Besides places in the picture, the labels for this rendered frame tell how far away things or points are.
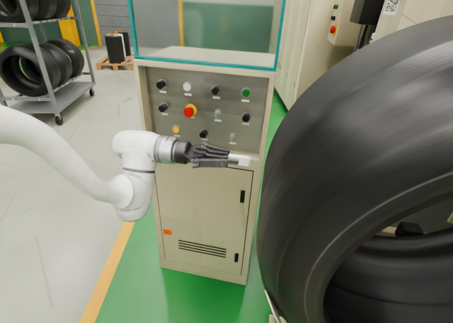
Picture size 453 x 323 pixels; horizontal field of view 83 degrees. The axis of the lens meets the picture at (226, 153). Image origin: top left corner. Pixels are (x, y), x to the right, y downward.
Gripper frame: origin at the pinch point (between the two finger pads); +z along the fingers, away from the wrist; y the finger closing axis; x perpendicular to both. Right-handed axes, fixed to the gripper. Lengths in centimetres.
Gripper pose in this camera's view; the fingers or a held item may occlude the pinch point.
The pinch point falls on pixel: (239, 160)
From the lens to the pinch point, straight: 79.8
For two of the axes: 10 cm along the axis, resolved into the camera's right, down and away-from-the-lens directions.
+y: 1.9, -4.9, 8.5
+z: 9.8, 1.4, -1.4
